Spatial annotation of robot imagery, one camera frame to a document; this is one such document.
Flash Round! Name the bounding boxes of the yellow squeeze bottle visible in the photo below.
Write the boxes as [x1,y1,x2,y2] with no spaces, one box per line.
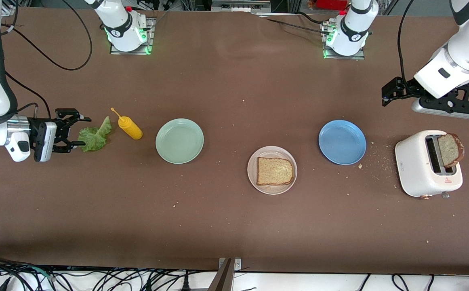
[110,107,143,140]

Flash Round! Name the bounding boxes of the brown bread slice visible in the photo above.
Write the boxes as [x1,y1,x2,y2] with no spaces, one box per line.
[437,133,465,169]
[257,157,294,186]

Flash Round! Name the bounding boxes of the blue plate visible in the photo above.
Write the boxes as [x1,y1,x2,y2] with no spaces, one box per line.
[318,120,367,166]

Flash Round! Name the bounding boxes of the pale green plate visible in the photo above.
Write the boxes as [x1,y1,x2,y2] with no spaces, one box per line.
[155,118,205,164]

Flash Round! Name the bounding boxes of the beige plate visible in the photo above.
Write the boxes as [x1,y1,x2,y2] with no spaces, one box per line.
[247,145,298,195]

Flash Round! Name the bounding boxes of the green lettuce leaf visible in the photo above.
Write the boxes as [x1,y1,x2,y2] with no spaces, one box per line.
[77,116,113,153]

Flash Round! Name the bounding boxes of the white toaster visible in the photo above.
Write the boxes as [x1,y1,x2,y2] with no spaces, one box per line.
[395,130,464,200]

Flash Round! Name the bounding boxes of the red box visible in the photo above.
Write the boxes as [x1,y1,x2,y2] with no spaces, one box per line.
[314,0,349,11]

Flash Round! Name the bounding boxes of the grey metal equipment box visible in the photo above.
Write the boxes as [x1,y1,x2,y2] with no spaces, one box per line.
[211,0,272,13]

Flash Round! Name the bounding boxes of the black table cable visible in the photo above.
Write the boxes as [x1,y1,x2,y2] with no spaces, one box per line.
[259,11,332,36]

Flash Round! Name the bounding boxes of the tangled black floor cables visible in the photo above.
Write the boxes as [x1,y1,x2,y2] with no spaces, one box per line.
[0,254,202,291]

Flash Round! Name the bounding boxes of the metal table edge bracket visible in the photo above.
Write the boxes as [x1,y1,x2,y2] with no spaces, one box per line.
[208,257,242,291]

